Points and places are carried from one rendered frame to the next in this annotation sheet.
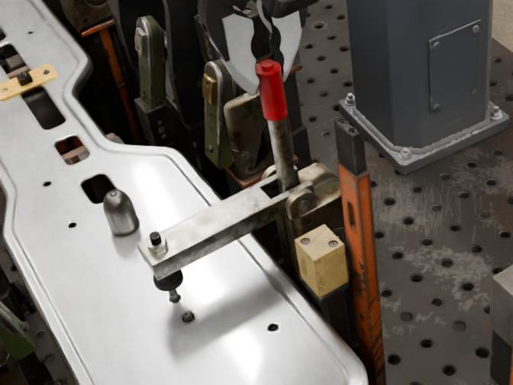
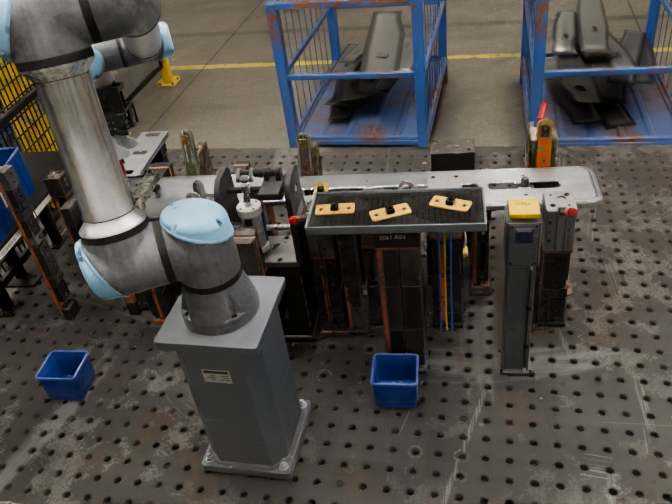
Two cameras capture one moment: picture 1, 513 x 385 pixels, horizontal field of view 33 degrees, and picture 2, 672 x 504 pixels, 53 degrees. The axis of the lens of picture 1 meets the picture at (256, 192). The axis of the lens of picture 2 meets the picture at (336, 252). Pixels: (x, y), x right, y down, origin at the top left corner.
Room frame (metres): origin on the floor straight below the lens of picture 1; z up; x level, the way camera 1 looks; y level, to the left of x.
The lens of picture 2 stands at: (1.89, -1.00, 1.95)
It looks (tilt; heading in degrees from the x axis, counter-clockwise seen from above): 37 degrees down; 124
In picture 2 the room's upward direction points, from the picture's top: 8 degrees counter-clockwise
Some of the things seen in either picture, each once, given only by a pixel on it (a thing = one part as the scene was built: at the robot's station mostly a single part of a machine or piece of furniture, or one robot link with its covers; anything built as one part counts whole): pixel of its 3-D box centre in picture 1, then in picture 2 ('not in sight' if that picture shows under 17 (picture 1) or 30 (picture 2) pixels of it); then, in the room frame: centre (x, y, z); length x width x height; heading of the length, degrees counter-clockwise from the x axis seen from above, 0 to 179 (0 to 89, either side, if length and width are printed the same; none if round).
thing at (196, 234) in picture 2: not in sight; (197, 240); (1.12, -0.30, 1.27); 0.13 x 0.12 x 0.14; 47
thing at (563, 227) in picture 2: not in sight; (554, 261); (1.61, 0.34, 0.88); 0.11 x 0.10 x 0.36; 112
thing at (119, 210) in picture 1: (120, 214); (199, 190); (0.69, 0.15, 1.02); 0.03 x 0.03 x 0.07
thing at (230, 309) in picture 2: not in sight; (215, 288); (1.13, -0.30, 1.15); 0.15 x 0.15 x 0.10
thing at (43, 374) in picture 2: not in sight; (68, 376); (0.58, -0.37, 0.74); 0.11 x 0.10 x 0.09; 22
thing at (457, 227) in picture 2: not in sight; (395, 210); (1.34, 0.05, 1.16); 0.37 x 0.14 x 0.02; 22
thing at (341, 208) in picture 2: not in sight; (334, 207); (1.22, 0.01, 1.17); 0.08 x 0.04 x 0.01; 25
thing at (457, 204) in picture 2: not in sight; (450, 201); (1.44, 0.11, 1.17); 0.08 x 0.04 x 0.01; 2
